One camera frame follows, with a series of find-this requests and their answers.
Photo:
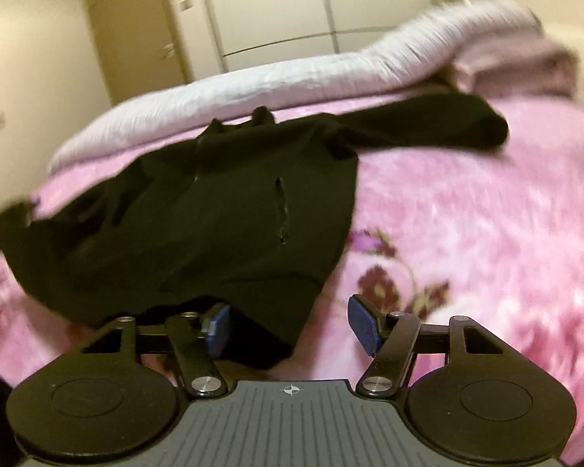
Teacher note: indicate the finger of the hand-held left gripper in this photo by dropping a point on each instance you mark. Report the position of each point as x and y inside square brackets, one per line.
[7, 221]

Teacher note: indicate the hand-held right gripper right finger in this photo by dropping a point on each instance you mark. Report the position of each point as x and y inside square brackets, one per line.
[362, 323]

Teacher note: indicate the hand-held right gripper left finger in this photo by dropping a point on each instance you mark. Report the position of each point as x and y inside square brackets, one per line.
[217, 331]

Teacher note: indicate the black jacket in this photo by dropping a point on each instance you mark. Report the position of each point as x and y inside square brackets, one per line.
[199, 214]

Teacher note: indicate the pink floral blanket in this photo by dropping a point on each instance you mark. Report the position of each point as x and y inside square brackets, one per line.
[467, 228]

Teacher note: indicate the beige door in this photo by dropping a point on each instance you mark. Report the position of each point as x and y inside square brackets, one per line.
[131, 29]

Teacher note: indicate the white quilt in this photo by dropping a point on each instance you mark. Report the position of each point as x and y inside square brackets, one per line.
[272, 82]

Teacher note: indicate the mauve folded blanket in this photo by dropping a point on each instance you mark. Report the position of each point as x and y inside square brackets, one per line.
[516, 65]

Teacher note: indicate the white wardrobe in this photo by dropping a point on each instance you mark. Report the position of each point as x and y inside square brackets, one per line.
[292, 5]

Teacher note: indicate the wall socket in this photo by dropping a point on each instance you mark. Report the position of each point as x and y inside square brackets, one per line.
[0, 120]

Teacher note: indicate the wall light switch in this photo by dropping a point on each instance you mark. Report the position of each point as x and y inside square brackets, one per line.
[187, 4]

